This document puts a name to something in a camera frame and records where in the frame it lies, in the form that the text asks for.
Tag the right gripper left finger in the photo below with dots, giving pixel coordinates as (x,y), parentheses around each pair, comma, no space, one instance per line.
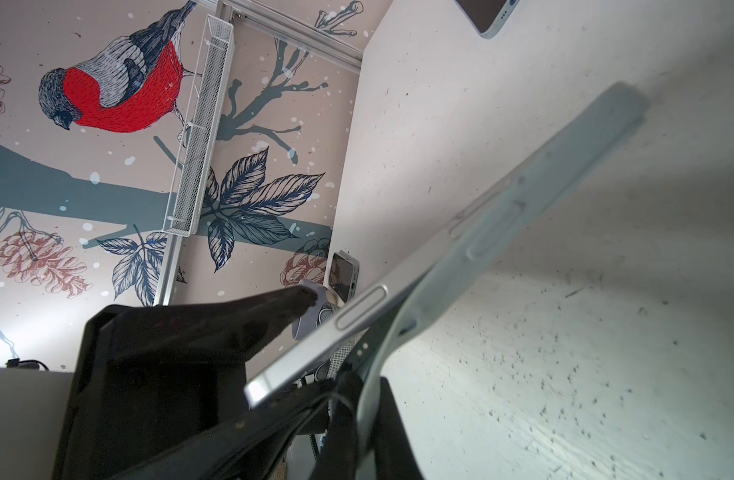
(250,444)

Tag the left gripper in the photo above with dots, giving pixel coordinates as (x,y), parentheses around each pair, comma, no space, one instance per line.
(148,379)

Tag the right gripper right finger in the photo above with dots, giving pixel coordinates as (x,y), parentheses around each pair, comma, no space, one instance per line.
(387,448)

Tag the light blue phone case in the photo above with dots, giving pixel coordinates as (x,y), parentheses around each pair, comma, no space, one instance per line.
(548,174)

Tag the black phone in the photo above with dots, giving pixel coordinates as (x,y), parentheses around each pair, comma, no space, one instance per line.
(487,16)
(343,275)
(364,309)

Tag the lavender cup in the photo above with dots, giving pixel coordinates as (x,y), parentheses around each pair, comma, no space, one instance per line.
(327,302)

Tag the white mesh wall basket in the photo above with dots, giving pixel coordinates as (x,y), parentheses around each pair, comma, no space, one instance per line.
(202,118)

